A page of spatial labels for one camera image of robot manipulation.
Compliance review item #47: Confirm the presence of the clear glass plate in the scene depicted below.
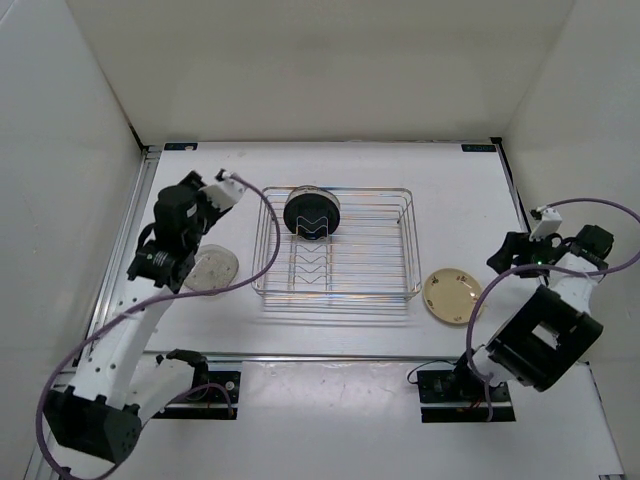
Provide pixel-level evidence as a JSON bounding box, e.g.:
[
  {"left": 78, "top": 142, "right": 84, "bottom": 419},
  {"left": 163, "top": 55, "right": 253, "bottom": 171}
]
[
  {"left": 182, "top": 244, "right": 239, "bottom": 293},
  {"left": 287, "top": 185, "right": 339, "bottom": 203}
]

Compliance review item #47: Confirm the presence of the black round plate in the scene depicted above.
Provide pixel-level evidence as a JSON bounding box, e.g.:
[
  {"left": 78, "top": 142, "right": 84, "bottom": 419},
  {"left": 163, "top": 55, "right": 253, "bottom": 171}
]
[{"left": 283, "top": 191, "right": 341, "bottom": 241}]

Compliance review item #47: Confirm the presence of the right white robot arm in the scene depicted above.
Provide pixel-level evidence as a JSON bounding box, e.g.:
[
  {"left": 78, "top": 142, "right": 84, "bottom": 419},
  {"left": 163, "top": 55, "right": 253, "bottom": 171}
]
[{"left": 449, "top": 225, "right": 614, "bottom": 400}]

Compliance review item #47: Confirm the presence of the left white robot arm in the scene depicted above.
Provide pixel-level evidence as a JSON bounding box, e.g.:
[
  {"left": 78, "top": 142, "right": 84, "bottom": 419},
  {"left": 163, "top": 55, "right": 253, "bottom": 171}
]
[{"left": 35, "top": 170, "right": 249, "bottom": 474}]

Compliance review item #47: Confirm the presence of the cream floral plate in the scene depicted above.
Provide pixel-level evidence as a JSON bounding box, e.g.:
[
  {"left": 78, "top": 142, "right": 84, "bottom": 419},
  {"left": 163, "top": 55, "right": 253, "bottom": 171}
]
[{"left": 422, "top": 268, "right": 483, "bottom": 326}]

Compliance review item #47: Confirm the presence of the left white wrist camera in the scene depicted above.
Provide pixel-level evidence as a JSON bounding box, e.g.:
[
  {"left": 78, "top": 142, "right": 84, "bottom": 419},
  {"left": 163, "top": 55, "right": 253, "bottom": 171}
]
[{"left": 199, "top": 169, "right": 246, "bottom": 212}]

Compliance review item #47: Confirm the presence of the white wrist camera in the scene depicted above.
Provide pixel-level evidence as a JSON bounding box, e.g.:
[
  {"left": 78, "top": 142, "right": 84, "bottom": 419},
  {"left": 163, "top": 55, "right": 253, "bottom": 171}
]
[
  {"left": 529, "top": 205, "right": 563, "bottom": 242},
  {"left": 199, "top": 169, "right": 246, "bottom": 212}
]

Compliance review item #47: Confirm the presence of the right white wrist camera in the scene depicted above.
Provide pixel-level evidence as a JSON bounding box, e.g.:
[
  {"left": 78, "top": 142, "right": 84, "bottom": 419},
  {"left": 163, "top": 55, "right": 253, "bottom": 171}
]
[{"left": 529, "top": 205, "right": 563, "bottom": 242}]

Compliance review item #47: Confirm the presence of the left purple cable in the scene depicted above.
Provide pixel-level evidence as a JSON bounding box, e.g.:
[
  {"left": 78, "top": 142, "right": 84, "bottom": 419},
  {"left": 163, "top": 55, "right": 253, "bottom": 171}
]
[{"left": 34, "top": 172, "right": 281, "bottom": 476}]

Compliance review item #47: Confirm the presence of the chrome wire dish rack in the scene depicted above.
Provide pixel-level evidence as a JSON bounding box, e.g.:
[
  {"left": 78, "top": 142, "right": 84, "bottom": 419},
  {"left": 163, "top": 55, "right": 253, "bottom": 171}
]
[{"left": 252, "top": 186, "right": 422, "bottom": 301}]

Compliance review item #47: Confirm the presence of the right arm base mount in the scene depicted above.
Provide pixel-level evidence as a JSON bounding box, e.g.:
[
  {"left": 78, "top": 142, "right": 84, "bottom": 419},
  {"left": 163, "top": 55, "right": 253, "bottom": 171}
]
[{"left": 406, "top": 364, "right": 516, "bottom": 424}]

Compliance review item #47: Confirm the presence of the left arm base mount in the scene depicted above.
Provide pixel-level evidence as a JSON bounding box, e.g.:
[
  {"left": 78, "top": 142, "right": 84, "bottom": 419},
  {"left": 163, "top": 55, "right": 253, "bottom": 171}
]
[{"left": 153, "top": 363, "right": 242, "bottom": 421}]

